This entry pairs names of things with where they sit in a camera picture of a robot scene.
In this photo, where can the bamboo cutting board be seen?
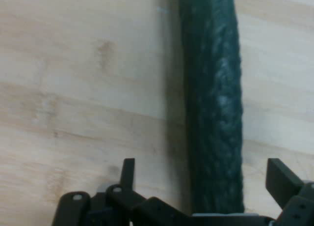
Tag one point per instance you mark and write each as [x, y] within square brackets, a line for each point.
[73, 88]

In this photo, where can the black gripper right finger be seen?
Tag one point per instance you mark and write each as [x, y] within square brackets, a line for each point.
[282, 181]

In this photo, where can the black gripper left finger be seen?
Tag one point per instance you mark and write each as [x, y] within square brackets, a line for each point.
[122, 201]

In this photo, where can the long dark green cucumber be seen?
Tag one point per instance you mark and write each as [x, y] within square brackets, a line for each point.
[216, 100]

